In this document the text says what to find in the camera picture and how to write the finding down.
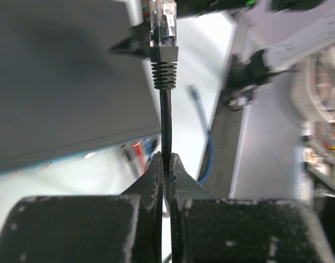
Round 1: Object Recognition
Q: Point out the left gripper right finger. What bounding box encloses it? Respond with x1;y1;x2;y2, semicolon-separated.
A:
169;154;335;262

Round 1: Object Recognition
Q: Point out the black network switch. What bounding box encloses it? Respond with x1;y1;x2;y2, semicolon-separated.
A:
0;1;160;173

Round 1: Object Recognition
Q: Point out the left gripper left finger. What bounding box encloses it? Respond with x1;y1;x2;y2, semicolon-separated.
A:
0;153;163;262

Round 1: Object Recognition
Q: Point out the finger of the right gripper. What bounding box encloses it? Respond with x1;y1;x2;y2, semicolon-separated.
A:
108;24;150;59

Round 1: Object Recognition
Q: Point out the blue ethernet cable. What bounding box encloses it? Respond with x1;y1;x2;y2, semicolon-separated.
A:
188;84;215;184

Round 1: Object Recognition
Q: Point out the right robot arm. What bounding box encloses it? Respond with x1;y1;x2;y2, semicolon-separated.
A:
109;1;335;110

